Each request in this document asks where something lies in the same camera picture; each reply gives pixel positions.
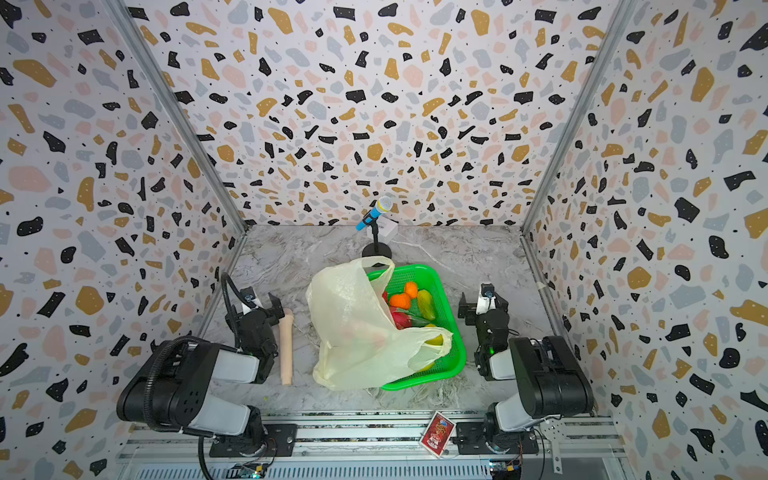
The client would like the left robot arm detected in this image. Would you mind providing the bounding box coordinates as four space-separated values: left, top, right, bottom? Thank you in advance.
116 274 285 457

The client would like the green plastic basket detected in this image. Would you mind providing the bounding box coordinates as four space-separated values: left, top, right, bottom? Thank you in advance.
382 264 467 391

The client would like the blue toy microphone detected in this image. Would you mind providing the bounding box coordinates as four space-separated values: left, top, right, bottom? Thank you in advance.
356 196 393 231

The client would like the black microphone stand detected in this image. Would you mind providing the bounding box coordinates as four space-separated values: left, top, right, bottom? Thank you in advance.
362 218 392 259

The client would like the yellow plastic bag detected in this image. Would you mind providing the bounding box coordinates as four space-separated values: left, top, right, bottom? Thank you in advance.
306 256 447 391

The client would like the beige toy microphone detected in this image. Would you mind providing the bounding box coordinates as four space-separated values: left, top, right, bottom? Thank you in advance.
279 309 294 386

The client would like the orange toy fruit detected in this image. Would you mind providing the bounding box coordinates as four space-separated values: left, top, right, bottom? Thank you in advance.
389 293 412 310
403 282 419 300

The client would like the yellow toy banana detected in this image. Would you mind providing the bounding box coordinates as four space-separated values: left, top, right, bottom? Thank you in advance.
421 334 444 372

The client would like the pink toy dragon fruit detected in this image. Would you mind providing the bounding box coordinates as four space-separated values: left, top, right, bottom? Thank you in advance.
390 308 431 330

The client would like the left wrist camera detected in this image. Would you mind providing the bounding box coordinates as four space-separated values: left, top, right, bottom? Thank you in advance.
236 287 260 314

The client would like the white cardboard box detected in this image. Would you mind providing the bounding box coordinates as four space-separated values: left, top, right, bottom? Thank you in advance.
377 216 399 242

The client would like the yellow-green toy mango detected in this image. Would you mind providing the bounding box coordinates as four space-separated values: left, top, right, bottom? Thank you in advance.
416 289 437 322

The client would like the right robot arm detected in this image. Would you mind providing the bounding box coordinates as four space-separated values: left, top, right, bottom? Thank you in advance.
457 283 595 454

